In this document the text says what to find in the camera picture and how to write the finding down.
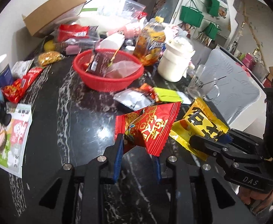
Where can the green tote bag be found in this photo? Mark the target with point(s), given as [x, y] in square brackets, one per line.
[191, 14]

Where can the green white sticker packet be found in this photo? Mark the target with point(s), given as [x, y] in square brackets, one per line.
[12, 153]

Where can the lemon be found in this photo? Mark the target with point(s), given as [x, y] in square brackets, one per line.
[49, 46]

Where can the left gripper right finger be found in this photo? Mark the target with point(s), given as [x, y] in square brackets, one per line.
[199, 194]

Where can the iced tea bottle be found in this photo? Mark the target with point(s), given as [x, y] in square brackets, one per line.
[150, 42]

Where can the person right hand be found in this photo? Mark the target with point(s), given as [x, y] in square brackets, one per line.
[246, 195]

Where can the glass mug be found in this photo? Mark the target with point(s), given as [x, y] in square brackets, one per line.
[203, 81]

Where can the white lid blue jar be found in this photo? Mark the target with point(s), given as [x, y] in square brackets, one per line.
[6, 77]

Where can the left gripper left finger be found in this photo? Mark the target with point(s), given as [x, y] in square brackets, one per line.
[57, 200]

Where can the green white pouch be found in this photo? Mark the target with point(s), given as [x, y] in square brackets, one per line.
[171, 96]

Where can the red bag in clear box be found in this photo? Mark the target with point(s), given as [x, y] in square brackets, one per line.
[66, 31]

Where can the red long snack packet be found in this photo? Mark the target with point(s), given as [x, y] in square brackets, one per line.
[15, 92]

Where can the orange red candy packet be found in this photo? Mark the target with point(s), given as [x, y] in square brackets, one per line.
[148, 90]

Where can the clear zip bag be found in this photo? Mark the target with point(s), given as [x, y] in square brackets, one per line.
[122, 69]

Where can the yellow snack in clear bag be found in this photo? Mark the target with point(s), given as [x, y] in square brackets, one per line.
[49, 57]

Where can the silver white snack bag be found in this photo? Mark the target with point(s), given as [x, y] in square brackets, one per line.
[134, 99]

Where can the cardboard box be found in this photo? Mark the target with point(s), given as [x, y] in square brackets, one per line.
[43, 20]

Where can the white chair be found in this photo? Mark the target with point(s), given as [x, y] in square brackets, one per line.
[239, 98]

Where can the yellow black snack bag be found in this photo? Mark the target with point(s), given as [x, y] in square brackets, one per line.
[199, 120]

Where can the dark brown chocolate bar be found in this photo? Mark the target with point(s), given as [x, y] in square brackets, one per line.
[98, 64]

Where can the large red snack packet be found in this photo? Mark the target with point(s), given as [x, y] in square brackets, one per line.
[148, 127]

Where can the cream lidded pot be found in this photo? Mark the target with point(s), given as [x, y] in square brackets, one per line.
[176, 58]

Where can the white tissue roll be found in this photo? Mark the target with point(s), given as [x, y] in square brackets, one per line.
[113, 42]

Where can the red plastic basket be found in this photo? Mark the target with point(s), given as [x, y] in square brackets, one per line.
[104, 84]

